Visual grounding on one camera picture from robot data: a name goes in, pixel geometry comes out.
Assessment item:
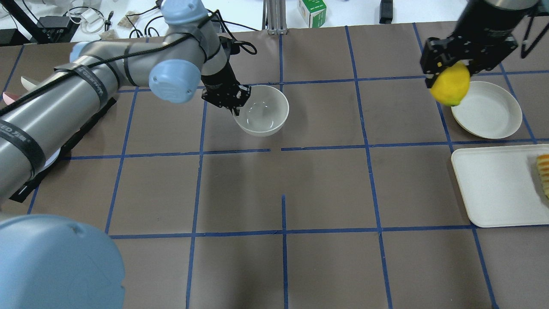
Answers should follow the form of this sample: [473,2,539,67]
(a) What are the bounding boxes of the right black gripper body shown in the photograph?
[419,36,518,70]

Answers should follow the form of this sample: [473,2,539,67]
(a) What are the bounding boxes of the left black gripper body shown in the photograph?
[201,72,246,108]

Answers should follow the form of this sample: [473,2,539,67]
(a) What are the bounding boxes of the yellow lemon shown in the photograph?
[430,61,471,107]

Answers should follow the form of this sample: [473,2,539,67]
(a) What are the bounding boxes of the white ceramic bowl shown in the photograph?
[233,85,290,137]

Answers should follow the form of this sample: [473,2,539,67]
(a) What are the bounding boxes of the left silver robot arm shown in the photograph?
[0,0,251,309]

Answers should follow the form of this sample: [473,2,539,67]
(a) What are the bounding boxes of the cream round plate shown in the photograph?
[451,82,523,139]

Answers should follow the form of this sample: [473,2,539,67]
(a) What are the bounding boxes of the black power adapter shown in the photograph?
[379,0,394,24]

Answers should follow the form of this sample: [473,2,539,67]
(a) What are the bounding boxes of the green white carton box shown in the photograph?
[297,0,327,29]

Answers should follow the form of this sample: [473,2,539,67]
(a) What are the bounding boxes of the cream rectangular tray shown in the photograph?
[451,144,549,227]

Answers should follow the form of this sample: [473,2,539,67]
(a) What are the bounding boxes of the light blue plate in rack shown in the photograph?
[42,148,61,170]

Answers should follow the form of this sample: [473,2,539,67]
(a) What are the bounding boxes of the beige plate in rack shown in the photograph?
[20,76,42,92]

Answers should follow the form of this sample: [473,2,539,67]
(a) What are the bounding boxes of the pink plate in rack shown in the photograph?
[2,91,21,106]

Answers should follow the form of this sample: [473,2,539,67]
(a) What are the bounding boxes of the aluminium frame post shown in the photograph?
[262,0,288,35]

